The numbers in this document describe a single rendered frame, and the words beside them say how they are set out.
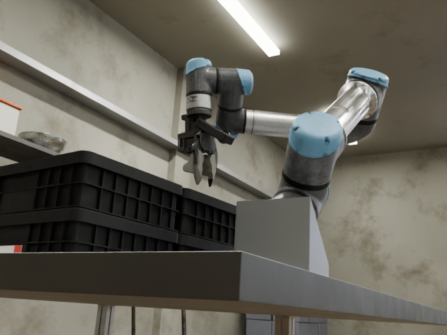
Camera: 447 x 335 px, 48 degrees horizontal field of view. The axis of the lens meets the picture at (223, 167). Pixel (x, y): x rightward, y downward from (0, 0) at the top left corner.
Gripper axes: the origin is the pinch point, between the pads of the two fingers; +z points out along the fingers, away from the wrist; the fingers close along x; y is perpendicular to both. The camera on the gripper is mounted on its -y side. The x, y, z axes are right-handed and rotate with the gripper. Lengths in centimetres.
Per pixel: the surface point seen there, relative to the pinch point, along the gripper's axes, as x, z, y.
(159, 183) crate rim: 28.9, 4.5, -8.5
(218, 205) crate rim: 6.6, 7.8, -8.6
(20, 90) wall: -111, -109, 260
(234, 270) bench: 76, 21, -58
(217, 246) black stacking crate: 7.5, 18.2, -8.6
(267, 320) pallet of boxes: -467, 105, 247
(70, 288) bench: 77, 23, -40
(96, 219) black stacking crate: 46.2, 13.2, -8.3
